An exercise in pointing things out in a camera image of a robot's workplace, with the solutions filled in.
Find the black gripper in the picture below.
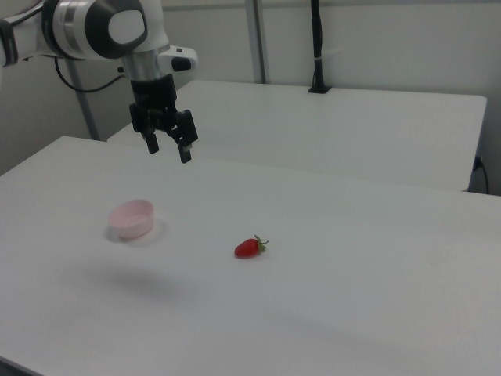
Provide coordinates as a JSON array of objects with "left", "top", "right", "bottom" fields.
[{"left": 128, "top": 74, "right": 199, "bottom": 164}]

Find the red toy strawberry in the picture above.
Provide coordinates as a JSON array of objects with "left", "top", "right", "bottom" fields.
[{"left": 234, "top": 234, "right": 270, "bottom": 260}]

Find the pink plastic bowl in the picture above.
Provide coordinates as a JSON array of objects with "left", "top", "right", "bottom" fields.
[{"left": 108, "top": 198, "right": 156, "bottom": 240}]

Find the white side table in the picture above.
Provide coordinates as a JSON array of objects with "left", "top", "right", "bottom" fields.
[{"left": 106, "top": 80, "right": 488, "bottom": 193}]

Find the grey metal partition post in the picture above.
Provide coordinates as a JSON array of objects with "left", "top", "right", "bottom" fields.
[
  {"left": 70, "top": 58, "right": 99, "bottom": 141},
  {"left": 245, "top": 0, "right": 272, "bottom": 85}
]

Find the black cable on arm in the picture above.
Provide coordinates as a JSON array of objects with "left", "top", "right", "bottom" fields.
[{"left": 54, "top": 57, "right": 127, "bottom": 93}]

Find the black camera pole with base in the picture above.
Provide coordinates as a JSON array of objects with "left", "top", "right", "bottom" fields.
[{"left": 308, "top": 0, "right": 333, "bottom": 94}]

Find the black cable by table edge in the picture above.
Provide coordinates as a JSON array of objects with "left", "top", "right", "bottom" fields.
[{"left": 473, "top": 156, "right": 490, "bottom": 193}]

